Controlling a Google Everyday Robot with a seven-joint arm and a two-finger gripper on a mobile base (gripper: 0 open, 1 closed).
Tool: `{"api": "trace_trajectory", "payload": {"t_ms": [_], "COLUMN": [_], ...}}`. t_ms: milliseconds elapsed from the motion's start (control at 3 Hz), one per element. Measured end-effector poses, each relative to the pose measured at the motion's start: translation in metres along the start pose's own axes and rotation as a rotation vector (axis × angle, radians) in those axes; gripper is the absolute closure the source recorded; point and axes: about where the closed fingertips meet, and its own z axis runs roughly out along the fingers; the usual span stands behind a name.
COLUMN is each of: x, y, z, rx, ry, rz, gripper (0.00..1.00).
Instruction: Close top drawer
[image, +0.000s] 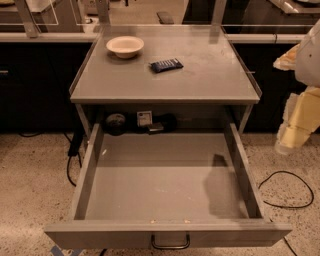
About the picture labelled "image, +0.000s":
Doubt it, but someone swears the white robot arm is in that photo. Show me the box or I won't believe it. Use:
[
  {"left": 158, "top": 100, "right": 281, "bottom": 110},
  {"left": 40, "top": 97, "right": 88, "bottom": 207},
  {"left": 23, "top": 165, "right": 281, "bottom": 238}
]
[{"left": 273, "top": 20, "right": 320, "bottom": 155}]

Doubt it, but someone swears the white bowl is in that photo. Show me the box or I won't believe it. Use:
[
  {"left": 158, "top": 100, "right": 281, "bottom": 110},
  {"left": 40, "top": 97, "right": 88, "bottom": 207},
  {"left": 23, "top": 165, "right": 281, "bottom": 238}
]
[{"left": 106, "top": 36, "right": 144, "bottom": 59}]

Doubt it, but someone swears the black cable on left floor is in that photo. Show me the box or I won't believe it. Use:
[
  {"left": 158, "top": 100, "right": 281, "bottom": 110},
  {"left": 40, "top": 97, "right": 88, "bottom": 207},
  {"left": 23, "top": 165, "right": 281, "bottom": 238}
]
[{"left": 63, "top": 132, "right": 84, "bottom": 188}]

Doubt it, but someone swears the black cable on floor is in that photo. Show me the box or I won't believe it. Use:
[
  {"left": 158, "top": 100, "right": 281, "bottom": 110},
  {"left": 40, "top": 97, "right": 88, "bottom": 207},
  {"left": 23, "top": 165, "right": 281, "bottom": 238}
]
[
  {"left": 63, "top": 132, "right": 84, "bottom": 188},
  {"left": 258, "top": 170, "right": 315, "bottom": 256}
]

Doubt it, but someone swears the grey top drawer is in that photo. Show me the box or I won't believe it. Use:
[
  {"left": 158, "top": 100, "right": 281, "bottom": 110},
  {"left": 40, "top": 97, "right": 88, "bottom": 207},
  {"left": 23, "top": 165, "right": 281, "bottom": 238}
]
[{"left": 45, "top": 124, "right": 292, "bottom": 250}]

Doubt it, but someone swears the black cable on right floor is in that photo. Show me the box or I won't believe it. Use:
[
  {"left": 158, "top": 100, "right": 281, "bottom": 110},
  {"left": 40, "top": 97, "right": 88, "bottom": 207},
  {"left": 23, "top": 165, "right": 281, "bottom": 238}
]
[{"left": 258, "top": 170, "right": 315, "bottom": 256}]

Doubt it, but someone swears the black power adapter left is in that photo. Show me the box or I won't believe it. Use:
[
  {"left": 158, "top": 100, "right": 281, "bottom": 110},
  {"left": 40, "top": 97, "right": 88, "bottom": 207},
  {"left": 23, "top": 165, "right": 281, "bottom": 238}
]
[{"left": 68, "top": 132, "right": 83, "bottom": 157}]

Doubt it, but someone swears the grey cabinet table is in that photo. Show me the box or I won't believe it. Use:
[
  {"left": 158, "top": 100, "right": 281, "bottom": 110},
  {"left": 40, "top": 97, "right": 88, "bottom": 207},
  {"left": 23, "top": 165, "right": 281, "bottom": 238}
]
[{"left": 69, "top": 24, "right": 263, "bottom": 138}]

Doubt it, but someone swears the white label box behind drawer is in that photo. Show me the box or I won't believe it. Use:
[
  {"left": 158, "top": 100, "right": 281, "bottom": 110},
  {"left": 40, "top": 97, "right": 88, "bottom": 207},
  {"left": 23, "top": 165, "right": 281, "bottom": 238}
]
[{"left": 137, "top": 111, "right": 152, "bottom": 127}]

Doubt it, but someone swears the dark blue snack packet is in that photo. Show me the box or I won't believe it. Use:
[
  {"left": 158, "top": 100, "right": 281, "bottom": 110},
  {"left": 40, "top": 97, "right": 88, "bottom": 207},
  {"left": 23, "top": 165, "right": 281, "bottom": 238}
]
[{"left": 150, "top": 58, "right": 183, "bottom": 73}]

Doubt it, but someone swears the black round object behind drawer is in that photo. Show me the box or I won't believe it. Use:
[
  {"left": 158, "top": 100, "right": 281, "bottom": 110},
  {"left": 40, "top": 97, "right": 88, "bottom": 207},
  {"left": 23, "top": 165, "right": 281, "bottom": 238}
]
[{"left": 104, "top": 113, "right": 127, "bottom": 136}]

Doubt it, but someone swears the blue tape cross on floor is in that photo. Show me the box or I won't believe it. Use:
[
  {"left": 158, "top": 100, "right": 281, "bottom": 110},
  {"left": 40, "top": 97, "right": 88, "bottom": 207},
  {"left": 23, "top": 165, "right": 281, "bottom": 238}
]
[{"left": 50, "top": 246, "right": 82, "bottom": 256}]

